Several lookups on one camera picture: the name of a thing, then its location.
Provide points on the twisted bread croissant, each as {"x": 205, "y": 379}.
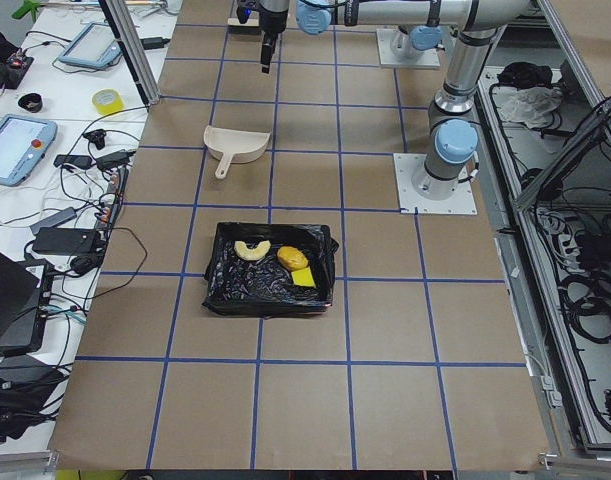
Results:
{"x": 252, "y": 254}

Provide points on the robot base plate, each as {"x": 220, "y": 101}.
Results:
{"x": 420, "y": 193}

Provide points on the blue teach pendant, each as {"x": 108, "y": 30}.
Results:
{"x": 23, "y": 143}
{"x": 95, "y": 48}

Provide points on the aluminium frame post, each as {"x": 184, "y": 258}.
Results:
{"x": 119, "y": 20}

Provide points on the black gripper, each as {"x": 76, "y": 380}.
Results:
{"x": 272, "y": 21}

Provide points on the wooden hand brush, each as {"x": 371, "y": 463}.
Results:
{"x": 250, "y": 27}

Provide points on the small black bowl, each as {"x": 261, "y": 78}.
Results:
{"x": 31, "y": 102}

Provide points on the upper blue teach pendant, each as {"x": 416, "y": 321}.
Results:
{"x": 95, "y": 48}

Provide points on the lower blue teach pendant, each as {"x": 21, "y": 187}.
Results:
{"x": 23, "y": 143}

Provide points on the yellow-brown potato bun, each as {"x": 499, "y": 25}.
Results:
{"x": 291, "y": 258}

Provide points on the black power adapter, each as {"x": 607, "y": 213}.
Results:
{"x": 66, "y": 241}

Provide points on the yellow tape roll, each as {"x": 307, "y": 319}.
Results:
{"x": 107, "y": 101}

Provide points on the yellow sponge piece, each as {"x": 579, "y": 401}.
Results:
{"x": 303, "y": 278}

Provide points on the beige plastic dustpan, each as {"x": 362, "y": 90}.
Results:
{"x": 230, "y": 146}

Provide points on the black laptop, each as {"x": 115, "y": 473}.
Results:
{"x": 25, "y": 293}

